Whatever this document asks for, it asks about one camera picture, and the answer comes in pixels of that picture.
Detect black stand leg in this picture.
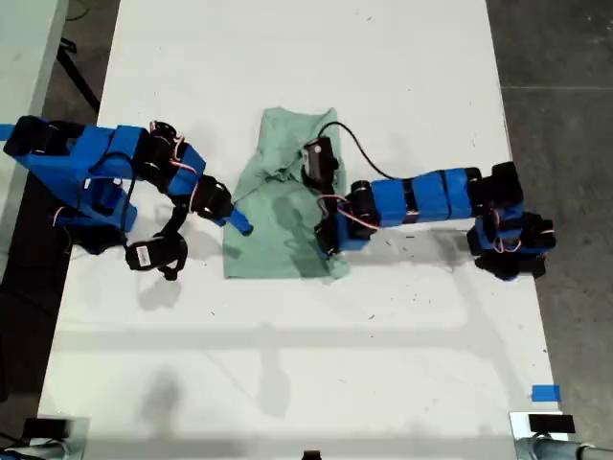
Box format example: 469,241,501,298
56,39,102,115

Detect pale green t-shirt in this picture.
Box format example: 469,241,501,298
222,106,351,282

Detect silver metal plate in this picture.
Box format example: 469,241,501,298
35,415,91,460
509,410,572,443

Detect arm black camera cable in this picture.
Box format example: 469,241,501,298
85,151,141,251
317,121,408,181

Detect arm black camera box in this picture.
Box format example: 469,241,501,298
301,137,342,186
125,232,189,282

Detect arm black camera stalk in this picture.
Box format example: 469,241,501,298
162,201,190,237

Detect pale side table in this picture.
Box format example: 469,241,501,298
0,0,71,284

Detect black box on metal plate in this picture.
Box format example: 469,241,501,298
528,414,576,435
22,418,73,438

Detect short blue tape strip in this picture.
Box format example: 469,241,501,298
531,383,562,403

